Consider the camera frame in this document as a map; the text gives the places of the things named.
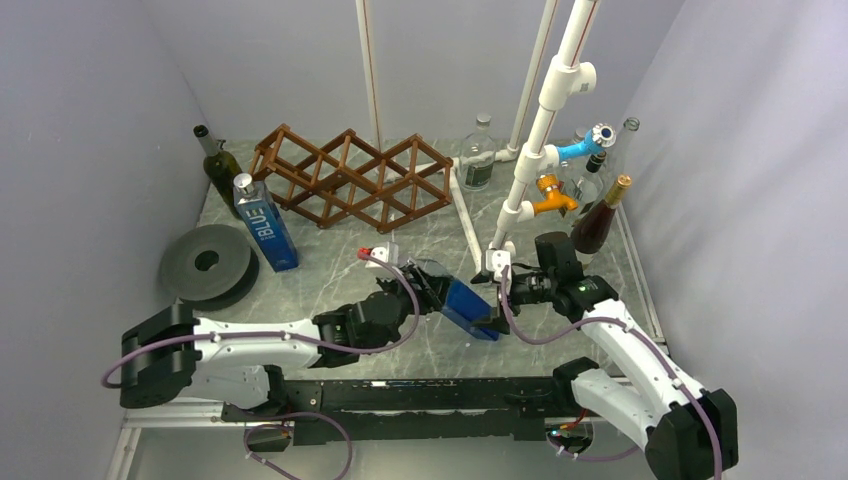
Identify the clear bottle black cap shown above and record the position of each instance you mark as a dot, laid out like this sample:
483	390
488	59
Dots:
585	186

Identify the dark bottle gold cap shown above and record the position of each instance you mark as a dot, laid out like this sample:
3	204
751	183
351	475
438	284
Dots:
590	233

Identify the standing clear flask bottle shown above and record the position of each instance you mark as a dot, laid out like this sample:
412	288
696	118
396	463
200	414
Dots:
477	156

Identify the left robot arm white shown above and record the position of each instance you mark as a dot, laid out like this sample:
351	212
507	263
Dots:
177	354

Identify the blue pipe valve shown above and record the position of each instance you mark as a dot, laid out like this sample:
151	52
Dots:
595	141

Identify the orange pipe tap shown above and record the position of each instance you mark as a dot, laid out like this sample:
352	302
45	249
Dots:
553	198

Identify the brown wooden wine rack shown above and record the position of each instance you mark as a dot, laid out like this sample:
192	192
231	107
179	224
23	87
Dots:
349	178

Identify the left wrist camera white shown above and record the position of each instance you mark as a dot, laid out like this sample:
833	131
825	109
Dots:
387	253

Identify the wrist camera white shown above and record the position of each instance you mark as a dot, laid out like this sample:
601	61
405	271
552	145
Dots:
494	263
387	253

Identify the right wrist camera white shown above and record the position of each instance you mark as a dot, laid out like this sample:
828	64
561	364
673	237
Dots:
494	263

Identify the grey foam disc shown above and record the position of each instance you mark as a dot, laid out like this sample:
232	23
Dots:
209	268

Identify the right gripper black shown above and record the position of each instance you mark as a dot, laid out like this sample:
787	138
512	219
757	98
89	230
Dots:
500	323

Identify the tall clear wine bottle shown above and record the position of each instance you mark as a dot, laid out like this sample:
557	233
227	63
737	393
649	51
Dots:
616	155

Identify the blue square bottle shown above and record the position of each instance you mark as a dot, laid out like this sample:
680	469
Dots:
463	306
262	217

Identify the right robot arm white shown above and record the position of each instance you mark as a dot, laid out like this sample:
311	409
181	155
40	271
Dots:
684	430

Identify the green wine bottle silver cap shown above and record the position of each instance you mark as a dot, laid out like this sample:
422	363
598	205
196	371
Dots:
220	166

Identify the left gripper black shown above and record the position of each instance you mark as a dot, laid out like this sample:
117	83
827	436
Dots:
428	289

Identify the white PVC pipe frame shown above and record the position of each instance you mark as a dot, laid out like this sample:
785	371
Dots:
566	77

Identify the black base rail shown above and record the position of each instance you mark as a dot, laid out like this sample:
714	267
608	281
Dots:
520	408

